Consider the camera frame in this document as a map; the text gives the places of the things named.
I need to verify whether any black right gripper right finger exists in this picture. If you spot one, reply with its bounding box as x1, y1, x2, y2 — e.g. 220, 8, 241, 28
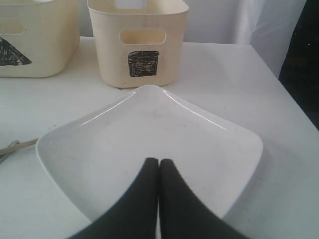
159, 159, 239, 239

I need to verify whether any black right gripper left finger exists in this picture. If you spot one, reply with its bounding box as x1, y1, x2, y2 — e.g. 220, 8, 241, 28
73, 158, 159, 239

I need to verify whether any wooden chopstick crossing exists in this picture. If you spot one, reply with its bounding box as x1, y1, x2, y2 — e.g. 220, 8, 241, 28
0, 138, 39, 153

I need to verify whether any white square ceramic plate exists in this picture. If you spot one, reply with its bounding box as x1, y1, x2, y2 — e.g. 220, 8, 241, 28
36, 85, 263, 220

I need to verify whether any cream bin square mark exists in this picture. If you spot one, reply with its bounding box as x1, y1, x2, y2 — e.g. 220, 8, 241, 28
87, 0, 189, 88

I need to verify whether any cream bin triangle mark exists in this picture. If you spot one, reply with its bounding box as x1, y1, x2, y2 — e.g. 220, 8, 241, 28
0, 0, 80, 78

